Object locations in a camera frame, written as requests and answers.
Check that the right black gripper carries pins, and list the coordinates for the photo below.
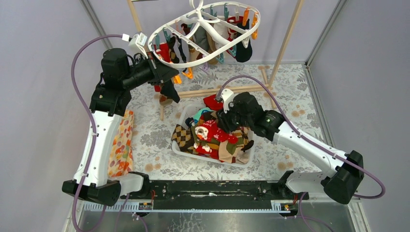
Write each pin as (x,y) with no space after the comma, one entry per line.
(223,119)

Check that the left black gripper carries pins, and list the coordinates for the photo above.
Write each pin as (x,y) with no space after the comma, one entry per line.
(163,74)

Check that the red snowflake christmas sock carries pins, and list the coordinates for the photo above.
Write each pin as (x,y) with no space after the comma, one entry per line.
(206,133)

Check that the white round clip hanger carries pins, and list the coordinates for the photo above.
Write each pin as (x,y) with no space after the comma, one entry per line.
(206,33)

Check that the dark navy sock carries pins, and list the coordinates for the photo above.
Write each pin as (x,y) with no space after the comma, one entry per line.
(243,54)

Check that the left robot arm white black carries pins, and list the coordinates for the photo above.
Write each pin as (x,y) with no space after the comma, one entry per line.
(106,110)

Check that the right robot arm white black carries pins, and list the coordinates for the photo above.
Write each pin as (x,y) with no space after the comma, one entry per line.
(340,173)

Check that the red hanging sock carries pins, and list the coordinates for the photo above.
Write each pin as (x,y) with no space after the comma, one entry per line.
(162,50)

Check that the red sock behind basket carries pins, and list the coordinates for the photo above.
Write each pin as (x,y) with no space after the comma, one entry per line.
(212,103)

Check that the patchwork brown green sock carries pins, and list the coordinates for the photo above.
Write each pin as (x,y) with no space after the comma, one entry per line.
(239,152)

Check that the white laundry basket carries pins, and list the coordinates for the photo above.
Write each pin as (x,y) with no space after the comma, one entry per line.
(196,114)

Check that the floral grey table mat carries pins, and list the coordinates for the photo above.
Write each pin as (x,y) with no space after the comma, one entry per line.
(153,128)

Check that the brown argyle sock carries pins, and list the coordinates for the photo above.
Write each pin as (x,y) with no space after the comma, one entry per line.
(184,139)

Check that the orange leaf patterned cloth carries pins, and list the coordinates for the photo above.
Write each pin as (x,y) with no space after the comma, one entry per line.
(121,159)

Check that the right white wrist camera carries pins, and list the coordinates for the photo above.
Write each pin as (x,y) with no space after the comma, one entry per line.
(226,96)

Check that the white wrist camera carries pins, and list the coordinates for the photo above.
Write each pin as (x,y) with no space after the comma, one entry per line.
(226,96)
(137,43)

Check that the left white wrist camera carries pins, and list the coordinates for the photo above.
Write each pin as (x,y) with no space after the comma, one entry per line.
(137,43)

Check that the wooden drying rack frame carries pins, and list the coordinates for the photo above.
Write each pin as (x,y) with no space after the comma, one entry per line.
(267,82)

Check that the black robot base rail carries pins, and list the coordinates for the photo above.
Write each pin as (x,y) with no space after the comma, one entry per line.
(217,195)

